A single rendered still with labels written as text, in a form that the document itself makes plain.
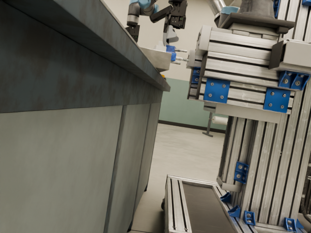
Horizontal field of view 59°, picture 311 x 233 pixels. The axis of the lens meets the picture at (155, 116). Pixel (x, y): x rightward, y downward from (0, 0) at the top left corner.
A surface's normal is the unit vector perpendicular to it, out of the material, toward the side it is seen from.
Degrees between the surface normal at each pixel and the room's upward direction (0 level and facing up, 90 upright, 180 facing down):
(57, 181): 90
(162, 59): 90
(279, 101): 90
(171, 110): 90
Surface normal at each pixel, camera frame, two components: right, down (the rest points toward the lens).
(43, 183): 0.98, 0.17
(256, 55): -0.04, 0.07
